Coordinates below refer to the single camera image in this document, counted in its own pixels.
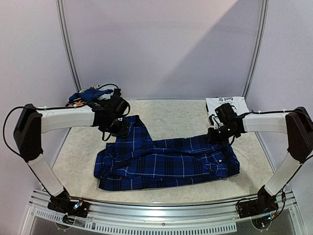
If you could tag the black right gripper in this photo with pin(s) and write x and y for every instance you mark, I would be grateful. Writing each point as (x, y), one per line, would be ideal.
(212, 136)

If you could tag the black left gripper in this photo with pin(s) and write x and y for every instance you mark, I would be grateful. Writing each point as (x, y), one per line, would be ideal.
(123, 130)

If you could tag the blue plaid flannel shirt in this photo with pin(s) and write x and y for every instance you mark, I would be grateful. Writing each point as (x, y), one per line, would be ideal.
(137, 162)

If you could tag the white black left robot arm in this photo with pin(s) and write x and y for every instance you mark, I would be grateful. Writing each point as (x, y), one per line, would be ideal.
(34, 121)

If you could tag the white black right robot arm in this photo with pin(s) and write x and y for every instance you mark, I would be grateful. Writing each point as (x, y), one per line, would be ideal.
(295, 126)

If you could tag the black garment in basket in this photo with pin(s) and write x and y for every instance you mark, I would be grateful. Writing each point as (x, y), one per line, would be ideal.
(115, 94)

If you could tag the grey garment in basket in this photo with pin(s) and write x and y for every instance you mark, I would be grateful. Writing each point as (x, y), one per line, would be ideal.
(102, 88)

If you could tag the solid blue garment in basket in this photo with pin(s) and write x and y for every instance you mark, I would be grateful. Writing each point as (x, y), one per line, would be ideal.
(85, 95)

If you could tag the black white orange printed shirt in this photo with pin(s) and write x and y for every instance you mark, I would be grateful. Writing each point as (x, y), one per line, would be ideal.
(76, 104)

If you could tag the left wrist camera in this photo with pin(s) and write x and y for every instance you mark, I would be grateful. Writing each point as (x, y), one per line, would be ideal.
(119, 106)

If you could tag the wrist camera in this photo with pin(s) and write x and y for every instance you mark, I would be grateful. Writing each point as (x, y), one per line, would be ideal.
(225, 113)
(119, 106)

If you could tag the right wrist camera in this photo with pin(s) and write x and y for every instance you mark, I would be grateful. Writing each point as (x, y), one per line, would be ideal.
(225, 113)

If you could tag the aluminium front rail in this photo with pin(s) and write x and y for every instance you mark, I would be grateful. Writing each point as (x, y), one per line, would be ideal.
(206, 218)

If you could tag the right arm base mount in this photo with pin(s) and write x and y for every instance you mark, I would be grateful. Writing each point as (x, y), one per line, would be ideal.
(264, 203)

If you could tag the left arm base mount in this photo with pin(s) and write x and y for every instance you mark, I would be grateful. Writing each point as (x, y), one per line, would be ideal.
(72, 206)

